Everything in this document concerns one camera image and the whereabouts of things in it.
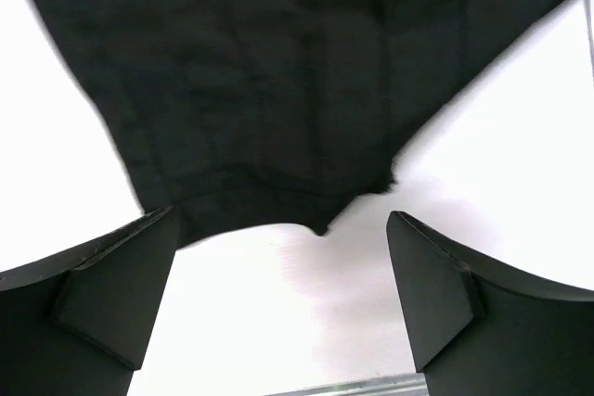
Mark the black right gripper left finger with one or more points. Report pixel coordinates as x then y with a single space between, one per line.
79 322

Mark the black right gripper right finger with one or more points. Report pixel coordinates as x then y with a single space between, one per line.
480 327

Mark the aluminium table edge rail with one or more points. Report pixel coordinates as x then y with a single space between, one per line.
412 384

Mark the black pleated skirt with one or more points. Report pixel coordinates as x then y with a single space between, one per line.
238 113

